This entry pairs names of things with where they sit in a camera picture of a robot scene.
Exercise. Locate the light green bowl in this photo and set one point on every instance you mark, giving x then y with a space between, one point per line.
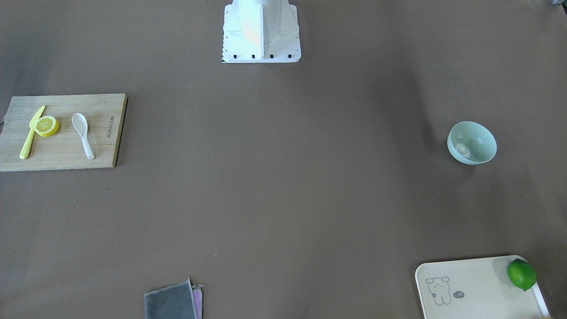
471 143

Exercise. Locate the beige cartoon tray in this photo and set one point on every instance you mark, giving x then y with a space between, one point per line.
476 289

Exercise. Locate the white ceramic spoon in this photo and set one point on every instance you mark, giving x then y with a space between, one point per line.
81 126

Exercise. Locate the green lime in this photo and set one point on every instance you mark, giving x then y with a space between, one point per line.
521 274

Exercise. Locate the grey folded cloth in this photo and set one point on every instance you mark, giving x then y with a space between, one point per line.
180 301

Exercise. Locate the yellow plastic knife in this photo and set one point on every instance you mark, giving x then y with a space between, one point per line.
26 148

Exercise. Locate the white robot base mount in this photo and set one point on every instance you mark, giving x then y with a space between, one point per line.
260 31

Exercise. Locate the wooden cutting board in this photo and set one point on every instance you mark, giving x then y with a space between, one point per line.
104 114

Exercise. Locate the half lemon slice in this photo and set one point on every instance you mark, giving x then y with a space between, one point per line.
47 126

